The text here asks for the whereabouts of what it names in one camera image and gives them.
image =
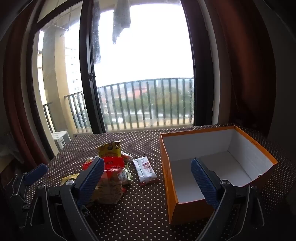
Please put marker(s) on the brown polka dot tablecloth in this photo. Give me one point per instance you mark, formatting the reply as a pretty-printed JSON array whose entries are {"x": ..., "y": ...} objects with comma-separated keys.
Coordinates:
[{"x": 138, "y": 213}]

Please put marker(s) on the orange cardboard box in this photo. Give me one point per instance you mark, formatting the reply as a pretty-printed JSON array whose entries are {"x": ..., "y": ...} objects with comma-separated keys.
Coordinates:
[{"x": 182, "y": 214}]

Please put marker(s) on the metal balcony railing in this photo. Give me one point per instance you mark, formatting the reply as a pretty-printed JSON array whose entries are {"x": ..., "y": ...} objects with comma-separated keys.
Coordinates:
[{"x": 138, "y": 81}]

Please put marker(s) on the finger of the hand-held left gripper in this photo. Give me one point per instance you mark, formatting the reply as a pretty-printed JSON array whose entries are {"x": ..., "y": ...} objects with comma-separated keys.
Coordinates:
[{"x": 35, "y": 173}]

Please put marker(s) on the white outdoor air conditioner unit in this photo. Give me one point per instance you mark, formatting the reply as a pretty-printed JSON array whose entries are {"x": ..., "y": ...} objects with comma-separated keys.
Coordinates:
[{"x": 60, "y": 139}]

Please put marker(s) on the pale yellow crinkled packet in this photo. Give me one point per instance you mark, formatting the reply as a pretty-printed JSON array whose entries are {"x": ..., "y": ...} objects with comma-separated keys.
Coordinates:
[{"x": 69, "y": 178}]

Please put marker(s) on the green snack packet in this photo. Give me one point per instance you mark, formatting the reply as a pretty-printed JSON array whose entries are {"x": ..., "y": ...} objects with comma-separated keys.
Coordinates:
[{"x": 124, "y": 176}]

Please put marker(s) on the black window frame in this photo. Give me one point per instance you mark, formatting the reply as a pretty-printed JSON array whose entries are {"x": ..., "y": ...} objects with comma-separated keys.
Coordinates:
[{"x": 89, "y": 58}]

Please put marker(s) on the dark speckled hanging cloth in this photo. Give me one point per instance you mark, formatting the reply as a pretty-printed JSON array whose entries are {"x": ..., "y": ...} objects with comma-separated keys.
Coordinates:
[{"x": 97, "y": 41}]

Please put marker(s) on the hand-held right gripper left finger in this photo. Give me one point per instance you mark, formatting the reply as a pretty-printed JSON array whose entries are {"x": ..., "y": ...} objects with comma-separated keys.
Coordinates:
[{"x": 90, "y": 179}]

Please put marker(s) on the dark red curtain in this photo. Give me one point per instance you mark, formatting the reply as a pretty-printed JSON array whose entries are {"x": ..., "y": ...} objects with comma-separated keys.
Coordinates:
[
  {"x": 245, "y": 69},
  {"x": 13, "y": 92}
]

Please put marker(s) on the grey hanging cloth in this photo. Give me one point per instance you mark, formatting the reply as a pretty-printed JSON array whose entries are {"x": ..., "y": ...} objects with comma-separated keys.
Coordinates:
[{"x": 121, "y": 18}]

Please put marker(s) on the clear round cracker packet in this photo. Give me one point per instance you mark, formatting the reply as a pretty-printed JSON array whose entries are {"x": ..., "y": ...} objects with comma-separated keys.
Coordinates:
[{"x": 108, "y": 190}]

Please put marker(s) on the red snack packet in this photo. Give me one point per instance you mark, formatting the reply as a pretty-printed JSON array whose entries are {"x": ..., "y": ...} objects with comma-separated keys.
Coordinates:
[{"x": 113, "y": 165}]

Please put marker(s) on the distant apartment building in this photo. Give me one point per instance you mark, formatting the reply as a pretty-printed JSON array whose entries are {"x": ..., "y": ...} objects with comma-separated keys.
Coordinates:
[{"x": 73, "y": 69}]

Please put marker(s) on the white and red bar packet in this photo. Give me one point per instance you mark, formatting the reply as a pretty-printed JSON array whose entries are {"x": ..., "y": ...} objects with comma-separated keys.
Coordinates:
[{"x": 145, "y": 171}]

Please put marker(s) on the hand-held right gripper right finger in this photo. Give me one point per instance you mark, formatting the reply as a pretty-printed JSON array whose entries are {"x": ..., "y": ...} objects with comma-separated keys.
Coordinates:
[{"x": 204, "y": 183}]

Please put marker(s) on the yellow snack packet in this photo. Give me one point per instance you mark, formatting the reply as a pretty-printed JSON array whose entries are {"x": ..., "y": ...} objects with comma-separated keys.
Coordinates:
[{"x": 109, "y": 150}]

